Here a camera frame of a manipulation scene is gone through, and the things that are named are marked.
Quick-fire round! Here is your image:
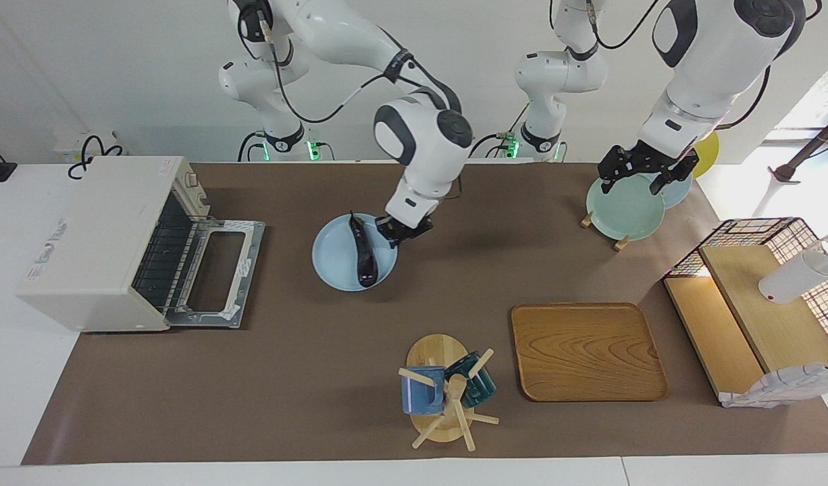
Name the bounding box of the dark purple eggplant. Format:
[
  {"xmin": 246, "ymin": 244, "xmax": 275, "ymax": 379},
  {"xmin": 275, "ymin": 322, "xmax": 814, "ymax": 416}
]
[{"xmin": 348, "ymin": 211, "xmax": 380, "ymax": 288}]

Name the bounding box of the light blue plate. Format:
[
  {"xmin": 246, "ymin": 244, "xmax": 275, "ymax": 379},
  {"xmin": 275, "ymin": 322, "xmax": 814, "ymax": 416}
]
[{"xmin": 311, "ymin": 213, "xmax": 398, "ymax": 292}]

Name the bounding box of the toaster oven glass door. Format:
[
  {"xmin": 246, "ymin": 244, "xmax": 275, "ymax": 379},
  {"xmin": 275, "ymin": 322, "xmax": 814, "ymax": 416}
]
[{"xmin": 165, "ymin": 217, "xmax": 266, "ymax": 329}]

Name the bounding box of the cream toaster oven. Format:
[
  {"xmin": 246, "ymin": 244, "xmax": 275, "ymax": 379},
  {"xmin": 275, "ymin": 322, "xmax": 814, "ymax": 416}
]
[{"xmin": 17, "ymin": 157, "xmax": 209, "ymax": 333}]

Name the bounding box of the pale blue racked plate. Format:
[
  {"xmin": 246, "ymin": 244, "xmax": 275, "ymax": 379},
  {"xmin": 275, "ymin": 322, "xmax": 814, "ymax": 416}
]
[{"xmin": 647, "ymin": 172, "xmax": 693, "ymax": 210}]

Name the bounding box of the pale green racked plate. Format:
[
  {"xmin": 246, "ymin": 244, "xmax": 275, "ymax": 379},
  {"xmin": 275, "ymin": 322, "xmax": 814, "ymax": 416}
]
[{"xmin": 586, "ymin": 171, "xmax": 666, "ymax": 242}]

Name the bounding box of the yellow racked plate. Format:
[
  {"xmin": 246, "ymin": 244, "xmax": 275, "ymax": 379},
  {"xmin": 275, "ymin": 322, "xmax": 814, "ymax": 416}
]
[{"xmin": 691, "ymin": 130, "xmax": 720, "ymax": 178}]

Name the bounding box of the wooden plate rack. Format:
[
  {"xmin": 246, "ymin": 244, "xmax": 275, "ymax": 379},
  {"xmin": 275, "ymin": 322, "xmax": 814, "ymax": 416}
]
[{"xmin": 580, "ymin": 211, "xmax": 631, "ymax": 252}]

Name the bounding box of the wooden mug tree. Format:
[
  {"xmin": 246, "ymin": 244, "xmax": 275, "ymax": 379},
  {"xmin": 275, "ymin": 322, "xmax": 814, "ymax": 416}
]
[{"xmin": 398, "ymin": 333, "xmax": 500, "ymax": 452}]

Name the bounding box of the brown table mat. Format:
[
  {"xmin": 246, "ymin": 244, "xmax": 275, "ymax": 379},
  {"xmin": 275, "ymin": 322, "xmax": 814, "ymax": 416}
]
[{"xmin": 21, "ymin": 162, "xmax": 828, "ymax": 465}]

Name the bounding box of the dark metal pole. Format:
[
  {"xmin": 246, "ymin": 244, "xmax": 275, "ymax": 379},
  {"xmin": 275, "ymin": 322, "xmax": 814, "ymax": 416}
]
[{"xmin": 769, "ymin": 108, "xmax": 828, "ymax": 183}]

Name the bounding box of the blue mug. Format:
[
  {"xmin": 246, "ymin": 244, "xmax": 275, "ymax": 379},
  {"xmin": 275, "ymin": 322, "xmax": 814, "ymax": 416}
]
[{"xmin": 401, "ymin": 366, "xmax": 447, "ymax": 415}]

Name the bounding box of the white cylindrical device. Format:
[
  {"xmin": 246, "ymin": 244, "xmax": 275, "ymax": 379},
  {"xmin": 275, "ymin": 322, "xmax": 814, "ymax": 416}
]
[{"xmin": 758, "ymin": 229, "xmax": 828, "ymax": 304}]

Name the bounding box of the dark green mug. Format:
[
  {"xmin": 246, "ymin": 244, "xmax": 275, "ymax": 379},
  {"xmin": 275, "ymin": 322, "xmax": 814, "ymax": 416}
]
[{"xmin": 445, "ymin": 351, "xmax": 498, "ymax": 408}]

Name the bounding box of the rectangular wooden tray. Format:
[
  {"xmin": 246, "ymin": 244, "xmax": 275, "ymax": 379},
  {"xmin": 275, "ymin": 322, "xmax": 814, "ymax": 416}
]
[{"xmin": 511, "ymin": 302, "xmax": 669, "ymax": 403}]

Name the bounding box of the wooden shelf unit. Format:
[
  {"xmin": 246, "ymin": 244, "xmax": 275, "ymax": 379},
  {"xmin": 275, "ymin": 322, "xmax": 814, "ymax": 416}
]
[{"xmin": 664, "ymin": 244, "xmax": 828, "ymax": 406}]

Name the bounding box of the white marbled cloth strip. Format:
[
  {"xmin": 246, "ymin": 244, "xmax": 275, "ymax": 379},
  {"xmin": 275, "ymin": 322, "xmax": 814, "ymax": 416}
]
[{"xmin": 719, "ymin": 363, "xmax": 828, "ymax": 409}]

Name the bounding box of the white power strip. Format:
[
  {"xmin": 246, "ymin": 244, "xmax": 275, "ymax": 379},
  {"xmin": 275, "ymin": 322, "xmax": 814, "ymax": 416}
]
[{"xmin": 55, "ymin": 132, "xmax": 121, "ymax": 164}]

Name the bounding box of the black wire mesh basket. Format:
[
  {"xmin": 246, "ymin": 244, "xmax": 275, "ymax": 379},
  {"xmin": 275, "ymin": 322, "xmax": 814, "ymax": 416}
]
[{"xmin": 663, "ymin": 217, "xmax": 828, "ymax": 358}]

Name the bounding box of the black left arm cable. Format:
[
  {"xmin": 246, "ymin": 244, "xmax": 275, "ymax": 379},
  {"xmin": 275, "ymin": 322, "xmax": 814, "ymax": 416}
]
[{"xmin": 586, "ymin": 0, "xmax": 824, "ymax": 130}]

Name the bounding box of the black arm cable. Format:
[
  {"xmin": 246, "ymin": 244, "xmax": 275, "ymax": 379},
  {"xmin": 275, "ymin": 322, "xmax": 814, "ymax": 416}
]
[
  {"xmin": 586, "ymin": 0, "xmax": 824, "ymax": 130},
  {"xmin": 252, "ymin": 7, "xmax": 465, "ymax": 200}
]

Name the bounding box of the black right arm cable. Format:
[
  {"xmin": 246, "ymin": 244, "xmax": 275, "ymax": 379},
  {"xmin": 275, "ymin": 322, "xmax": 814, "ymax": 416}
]
[{"xmin": 252, "ymin": 7, "xmax": 465, "ymax": 200}]

